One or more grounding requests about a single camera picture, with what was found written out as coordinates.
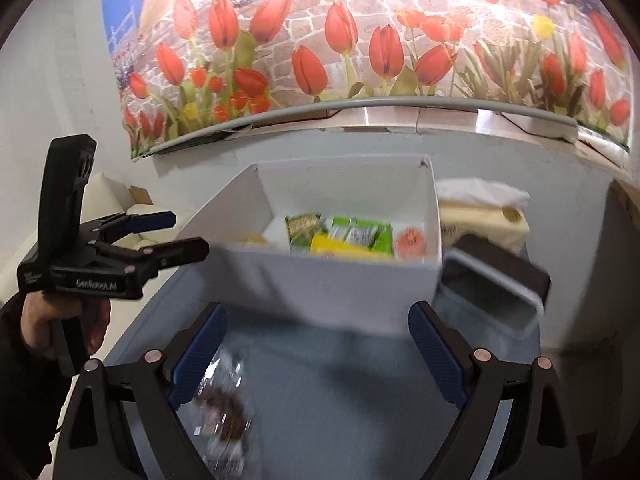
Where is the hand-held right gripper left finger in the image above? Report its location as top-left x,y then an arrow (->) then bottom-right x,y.
52,302 -> 228,480

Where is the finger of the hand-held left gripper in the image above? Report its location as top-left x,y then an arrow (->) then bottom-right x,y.
102,237 -> 210,281
97,211 -> 177,241

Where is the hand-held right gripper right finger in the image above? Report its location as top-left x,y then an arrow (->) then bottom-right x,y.
407,301 -> 583,480

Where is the clear packet of dark snack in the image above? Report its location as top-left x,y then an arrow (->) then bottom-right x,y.
177,347 -> 261,480

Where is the red jelly cup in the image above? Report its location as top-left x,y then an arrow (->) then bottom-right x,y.
394,227 -> 427,261

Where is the small green patterned packet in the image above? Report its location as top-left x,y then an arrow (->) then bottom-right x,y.
285,213 -> 329,253

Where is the white cardboard box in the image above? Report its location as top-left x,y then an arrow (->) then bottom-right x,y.
182,156 -> 443,337

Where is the large green snack packet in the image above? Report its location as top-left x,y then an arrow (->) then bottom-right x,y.
327,216 -> 393,260

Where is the yellow snack packet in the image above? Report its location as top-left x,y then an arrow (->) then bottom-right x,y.
310,232 -> 396,262

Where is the person's left forearm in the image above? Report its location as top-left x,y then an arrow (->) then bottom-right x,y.
0,305 -> 76,480

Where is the person's left hand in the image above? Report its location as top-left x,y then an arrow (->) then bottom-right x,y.
20,292 -> 112,356

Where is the yellow tissue pack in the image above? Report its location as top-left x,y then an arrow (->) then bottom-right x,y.
436,177 -> 531,256

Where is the wooden shelf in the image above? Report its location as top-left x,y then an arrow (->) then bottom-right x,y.
607,180 -> 640,231

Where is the white foam block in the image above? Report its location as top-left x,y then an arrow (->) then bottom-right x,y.
500,112 -> 578,142

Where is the grey curved rail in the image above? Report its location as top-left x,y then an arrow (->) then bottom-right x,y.
135,97 -> 631,161

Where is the tulip wall poster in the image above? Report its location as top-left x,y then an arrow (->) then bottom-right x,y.
100,0 -> 632,161

